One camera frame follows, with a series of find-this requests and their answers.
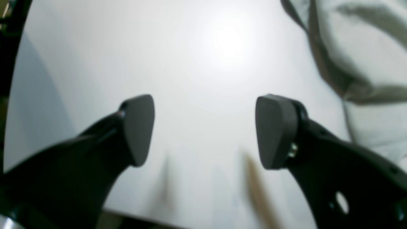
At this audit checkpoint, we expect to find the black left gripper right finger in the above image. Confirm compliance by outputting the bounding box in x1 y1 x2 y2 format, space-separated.
255 94 407 229

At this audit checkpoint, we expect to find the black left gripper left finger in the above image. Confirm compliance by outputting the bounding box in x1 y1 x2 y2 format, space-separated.
1 94 155 229

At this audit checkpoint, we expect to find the beige t-shirt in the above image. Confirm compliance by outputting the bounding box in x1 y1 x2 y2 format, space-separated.
281 0 407 169

